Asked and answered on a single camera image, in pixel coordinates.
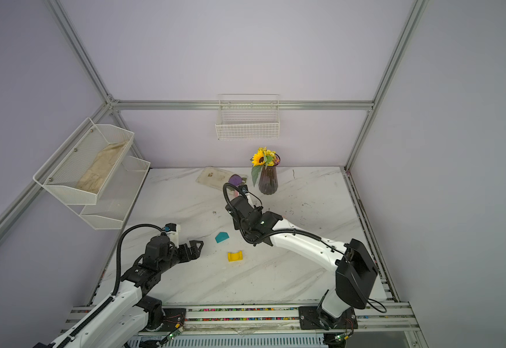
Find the teal wedge block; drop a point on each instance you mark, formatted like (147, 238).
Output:
(221, 237)

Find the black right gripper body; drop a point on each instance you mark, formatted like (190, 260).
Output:
(238, 225)

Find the white mesh lower shelf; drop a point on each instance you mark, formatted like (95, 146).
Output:
(115, 204)

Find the white mesh upper shelf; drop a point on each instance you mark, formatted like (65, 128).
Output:
(61, 172)

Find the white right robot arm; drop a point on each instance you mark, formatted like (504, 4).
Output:
(354, 269)

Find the white wire wall basket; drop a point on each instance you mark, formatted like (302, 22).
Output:
(248, 117)

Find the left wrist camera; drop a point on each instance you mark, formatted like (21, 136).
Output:
(172, 230)

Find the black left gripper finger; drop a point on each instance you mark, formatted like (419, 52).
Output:
(184, 253)
(195, 249)

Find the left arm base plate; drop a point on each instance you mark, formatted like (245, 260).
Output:
(165, 319)

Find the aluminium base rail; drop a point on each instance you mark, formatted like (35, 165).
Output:
(274, 325)

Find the purple glass vase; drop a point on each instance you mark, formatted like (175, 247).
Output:
(268, 181)

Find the yellow sunflower bouquet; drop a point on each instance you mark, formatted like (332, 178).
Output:
(263, 158)

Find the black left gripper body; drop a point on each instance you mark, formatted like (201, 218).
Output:
(170, 260)

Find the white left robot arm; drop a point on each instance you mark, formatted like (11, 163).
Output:
(129, 309)

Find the white mesh shelf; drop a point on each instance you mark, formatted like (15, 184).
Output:
(115, 204)
(61, 172)

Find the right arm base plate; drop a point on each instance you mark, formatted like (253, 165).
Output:
(314, 318)

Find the yellow arch block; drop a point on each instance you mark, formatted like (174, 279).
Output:
(235, 256)

